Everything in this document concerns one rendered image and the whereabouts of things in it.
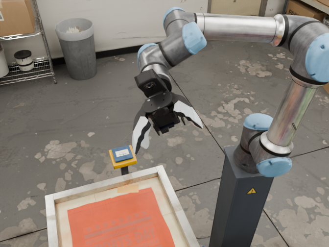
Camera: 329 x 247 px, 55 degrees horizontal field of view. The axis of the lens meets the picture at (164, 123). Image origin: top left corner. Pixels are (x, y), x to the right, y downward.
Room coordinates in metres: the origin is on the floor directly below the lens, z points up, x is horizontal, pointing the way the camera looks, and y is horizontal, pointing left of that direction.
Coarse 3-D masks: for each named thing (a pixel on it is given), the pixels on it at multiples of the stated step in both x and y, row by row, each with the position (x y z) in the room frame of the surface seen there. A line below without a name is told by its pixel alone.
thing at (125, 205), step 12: (144, 192) 0.95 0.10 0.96; (120, 204) 0.88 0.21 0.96; (132, 204) 0.88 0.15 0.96; (144, 204) 0.88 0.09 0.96; (156, 204) 0.88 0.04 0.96; (120, 216) 0.81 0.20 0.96; (156, 216) 0.81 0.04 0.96; (156, 228) 0.75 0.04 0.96; (168, 228) 0.75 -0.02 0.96; (168, 240) 0.70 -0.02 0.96
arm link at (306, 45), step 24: (312, 24) 0.86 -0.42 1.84; (288, 48) 0.87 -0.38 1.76; (312, 48) 0.76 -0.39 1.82; (312, 72) 0.73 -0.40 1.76; (288, 96) 0.79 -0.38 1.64; (312, 96) 0.76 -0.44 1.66; (288, 120) 0.76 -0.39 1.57; (264, 144) 0.78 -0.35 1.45; (288, 144) 0.76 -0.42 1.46; (264, 168) 0.73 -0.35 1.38; (288, 168) 0.74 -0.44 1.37
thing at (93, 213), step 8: (104, 200) 0.90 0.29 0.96; (80, 208) 0.85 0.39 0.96; (88, 208) 0.85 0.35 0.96; (96, 208) 0.85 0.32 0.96; (104, 208) 0.85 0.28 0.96; (112, 208) 0.85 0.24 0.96; (72, 216) 0.81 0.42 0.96; (80, 216) 0.81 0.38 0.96; (88, 216) 0.81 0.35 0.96; (96, 216) 0.81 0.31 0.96; (104, 216) 0.81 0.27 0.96; (112, 216) 0.81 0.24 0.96; (72, 224) 0.77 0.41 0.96; (80, 224) 0.77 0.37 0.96; (88, 224) 0.77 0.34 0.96; (72, 232) 0.73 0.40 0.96; (80, 232) 0.73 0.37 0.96; (72, 240) 0.70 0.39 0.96; (80, 240) 0.70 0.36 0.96
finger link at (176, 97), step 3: (174, 96) 0.57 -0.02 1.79; (177, 96) 0.57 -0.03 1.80; (180, 96) 0.57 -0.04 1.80; (174, 99) 0.56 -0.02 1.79; (177, 99) 0.56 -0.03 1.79; (180, 99) 0.56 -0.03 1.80; (183, 99) 0.55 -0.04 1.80; (186, 99) 0.55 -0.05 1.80; (171, 102) 0.56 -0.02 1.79; (174, 102) 0.55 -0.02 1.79; (183, 102) 0.55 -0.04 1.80; (186, 102) 0.54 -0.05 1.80; (168, 105) 0.56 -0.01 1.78; (189, 105) 0.53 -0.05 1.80
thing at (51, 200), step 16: (128, 176) 1.02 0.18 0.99; (144, 176) 1.02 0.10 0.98; (160, 176) 1.02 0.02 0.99; (64, 192) 0.92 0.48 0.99; (80, 192) 0.92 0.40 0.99; (96, 192) 0.94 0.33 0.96; (48, 208) 0.83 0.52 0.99; (176, 208) 0.83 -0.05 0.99; (48, 224) 0.75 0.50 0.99; (48, 240) 0.68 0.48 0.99; (192, 240) 0.68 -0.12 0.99
